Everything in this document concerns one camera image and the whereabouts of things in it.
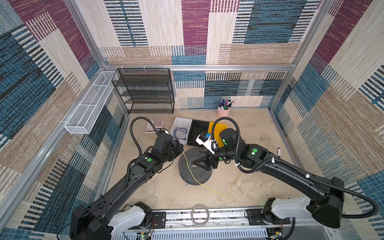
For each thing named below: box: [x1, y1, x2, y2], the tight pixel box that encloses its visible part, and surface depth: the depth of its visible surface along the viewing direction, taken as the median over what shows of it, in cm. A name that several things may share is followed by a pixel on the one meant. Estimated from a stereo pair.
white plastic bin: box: [170, 117, 193, 145], surface depth 107 cm
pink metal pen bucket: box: [216, 104, 232, 118], surface depth 110 cm
